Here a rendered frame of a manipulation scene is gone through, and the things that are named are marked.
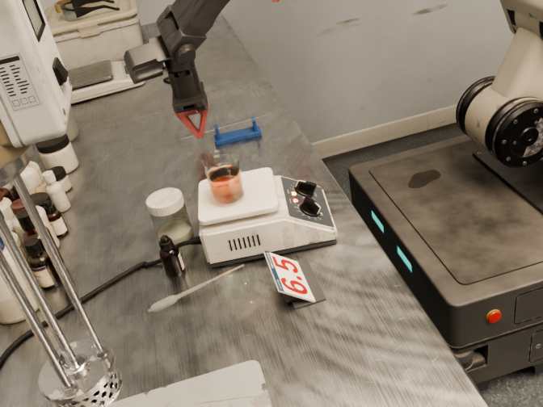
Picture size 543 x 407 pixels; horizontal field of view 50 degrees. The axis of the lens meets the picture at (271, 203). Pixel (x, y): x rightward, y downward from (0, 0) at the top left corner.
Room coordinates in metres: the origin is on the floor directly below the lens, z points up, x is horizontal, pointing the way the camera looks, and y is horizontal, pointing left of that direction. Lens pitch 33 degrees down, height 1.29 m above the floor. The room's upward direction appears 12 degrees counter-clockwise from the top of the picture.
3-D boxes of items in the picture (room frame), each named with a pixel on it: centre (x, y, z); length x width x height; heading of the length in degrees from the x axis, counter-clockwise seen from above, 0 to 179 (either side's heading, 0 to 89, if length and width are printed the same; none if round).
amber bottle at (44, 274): (0.74, 0.37, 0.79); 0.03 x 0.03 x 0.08
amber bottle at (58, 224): (0.88, 0.38, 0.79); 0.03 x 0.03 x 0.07
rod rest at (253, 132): (1.11, 0.04, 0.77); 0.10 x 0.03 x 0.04; 92
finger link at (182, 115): (1.12, 0.12, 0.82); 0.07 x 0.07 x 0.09; 2
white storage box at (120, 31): (1.96, 0.45, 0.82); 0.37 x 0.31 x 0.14; 7
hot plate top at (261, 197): (0.75, 0.05, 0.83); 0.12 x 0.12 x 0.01; 89
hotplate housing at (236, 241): (0.75, 0.02, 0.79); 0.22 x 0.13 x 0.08; 89
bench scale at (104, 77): (1.62, 0.42, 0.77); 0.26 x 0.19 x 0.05; 100
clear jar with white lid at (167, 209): (0.79, 0.17, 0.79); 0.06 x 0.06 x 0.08
